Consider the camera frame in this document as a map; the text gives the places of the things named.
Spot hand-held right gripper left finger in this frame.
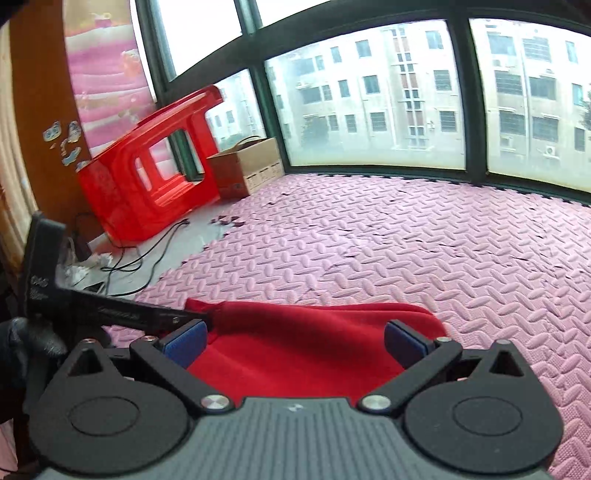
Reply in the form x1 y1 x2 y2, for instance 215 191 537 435
65 319 235 415

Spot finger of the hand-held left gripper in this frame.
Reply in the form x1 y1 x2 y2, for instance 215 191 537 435
152 307 215 332

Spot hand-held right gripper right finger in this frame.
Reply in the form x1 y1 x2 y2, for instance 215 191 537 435
359 319 531 415

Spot red fleece garment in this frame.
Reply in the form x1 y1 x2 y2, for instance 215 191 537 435
185 298 451 402

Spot person's left hand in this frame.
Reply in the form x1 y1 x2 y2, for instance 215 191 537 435
0 318 69 374

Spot white crumpled tissue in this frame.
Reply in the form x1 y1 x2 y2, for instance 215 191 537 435
65 256 114 282

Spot red plastic stool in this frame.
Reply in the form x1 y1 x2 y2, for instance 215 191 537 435
76 84 222 245

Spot pink foam puzzle mat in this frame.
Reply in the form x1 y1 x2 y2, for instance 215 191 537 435
104 173 591 480

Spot brown cardboard box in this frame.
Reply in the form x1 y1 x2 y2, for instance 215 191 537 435
206 136 286 199

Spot brown wooden cabinet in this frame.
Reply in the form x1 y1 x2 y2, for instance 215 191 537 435
9 0 158 259

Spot pink printed poster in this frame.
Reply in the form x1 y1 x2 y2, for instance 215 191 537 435
62 0 155 160

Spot beige apartment building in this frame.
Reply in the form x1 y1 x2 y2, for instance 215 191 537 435
203 18 591 167

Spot cartoon wall stickers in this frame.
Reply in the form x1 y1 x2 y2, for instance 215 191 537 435
43 120 93 174

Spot dark green window frame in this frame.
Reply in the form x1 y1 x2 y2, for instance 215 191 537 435
129 0 591 206

